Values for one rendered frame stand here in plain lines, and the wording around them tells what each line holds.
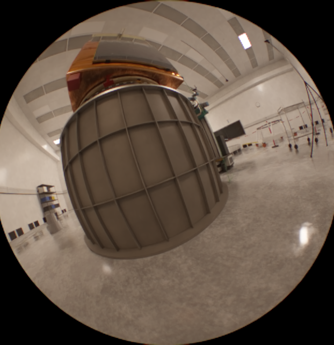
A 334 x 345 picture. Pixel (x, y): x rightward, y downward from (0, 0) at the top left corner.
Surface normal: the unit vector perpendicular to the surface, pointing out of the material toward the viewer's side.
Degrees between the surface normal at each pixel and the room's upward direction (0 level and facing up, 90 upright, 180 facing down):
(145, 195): 90
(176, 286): 0
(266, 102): 90
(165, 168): 90
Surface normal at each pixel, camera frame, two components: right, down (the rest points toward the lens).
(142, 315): -0.33, -0.94
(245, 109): -0.78, 0.29
